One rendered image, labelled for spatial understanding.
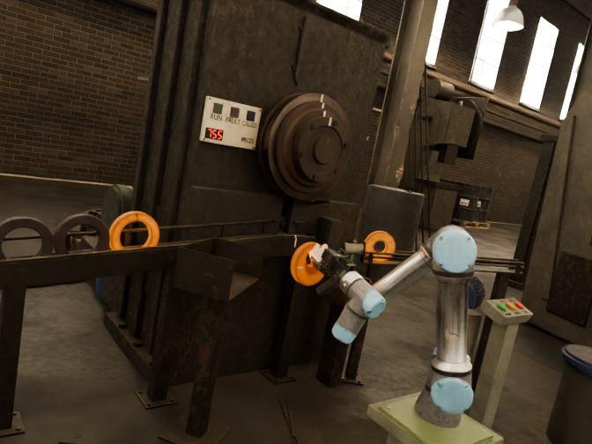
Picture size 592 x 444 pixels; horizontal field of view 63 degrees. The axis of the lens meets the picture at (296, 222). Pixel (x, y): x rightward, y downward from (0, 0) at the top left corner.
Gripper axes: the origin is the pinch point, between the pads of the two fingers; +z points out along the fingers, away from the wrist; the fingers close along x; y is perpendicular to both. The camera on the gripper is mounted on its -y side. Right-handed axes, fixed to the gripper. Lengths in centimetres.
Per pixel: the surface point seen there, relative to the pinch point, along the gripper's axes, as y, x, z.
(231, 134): 19, 7, 63
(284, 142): 23, -10, 49
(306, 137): 28, -16, 44
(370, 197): -63, -247, 201
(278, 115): 33, -6, 54
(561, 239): -16, -298, 43
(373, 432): -71, -44, -29
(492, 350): -28, -89, -36
